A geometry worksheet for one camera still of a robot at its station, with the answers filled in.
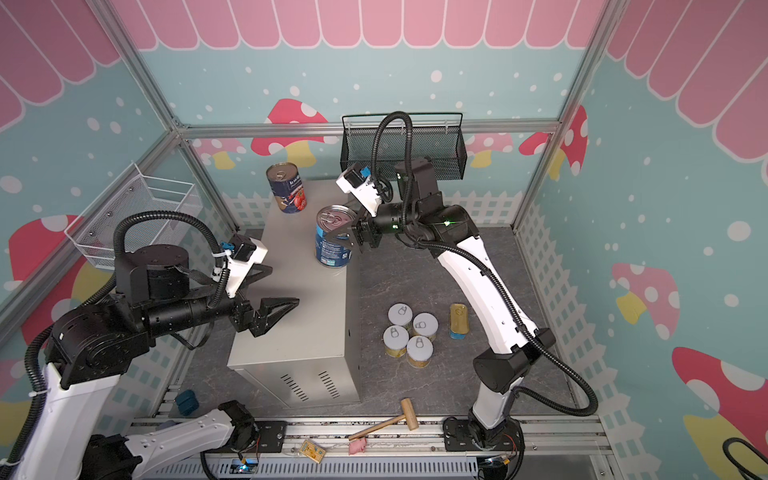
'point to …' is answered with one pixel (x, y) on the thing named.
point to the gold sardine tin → (459, 321)
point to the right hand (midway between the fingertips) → (336, 222)
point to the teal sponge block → (187, 402)
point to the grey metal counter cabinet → (310, 356)
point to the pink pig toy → (357, 446)
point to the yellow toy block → (312, 450)
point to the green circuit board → (243, 466)
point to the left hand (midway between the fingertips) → (280, 293)
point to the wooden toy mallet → (408, 414)
